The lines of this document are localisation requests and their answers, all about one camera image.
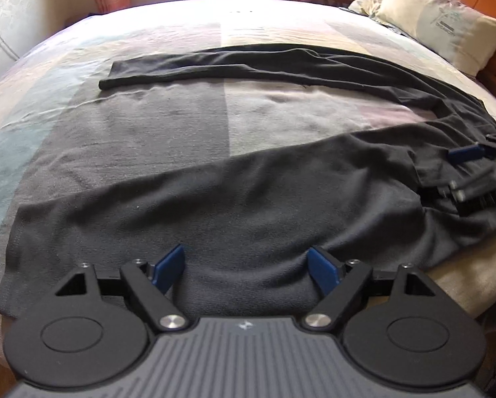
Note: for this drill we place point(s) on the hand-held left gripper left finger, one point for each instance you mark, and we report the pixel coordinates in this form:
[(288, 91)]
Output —
[(169, 268)]

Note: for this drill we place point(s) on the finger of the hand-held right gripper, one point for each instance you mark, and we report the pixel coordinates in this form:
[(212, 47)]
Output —
[(463, 153), (480, 182)]

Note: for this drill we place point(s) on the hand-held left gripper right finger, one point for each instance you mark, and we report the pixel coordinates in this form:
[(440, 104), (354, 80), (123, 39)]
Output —
[(322, 270)]

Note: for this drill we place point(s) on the dark grey pants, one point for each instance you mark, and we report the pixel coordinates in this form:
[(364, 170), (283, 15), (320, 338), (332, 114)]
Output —
[(231, 199)]

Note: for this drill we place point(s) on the large pale printed pillow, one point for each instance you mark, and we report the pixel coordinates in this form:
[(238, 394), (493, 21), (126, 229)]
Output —
[(439, 16)]

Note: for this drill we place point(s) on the bed with patchwork floral sheet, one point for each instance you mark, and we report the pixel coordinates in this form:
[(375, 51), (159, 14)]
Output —
[(107, 132)]

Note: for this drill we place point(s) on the small pale pillow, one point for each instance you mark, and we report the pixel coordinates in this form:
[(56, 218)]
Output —
[(366, 0)]

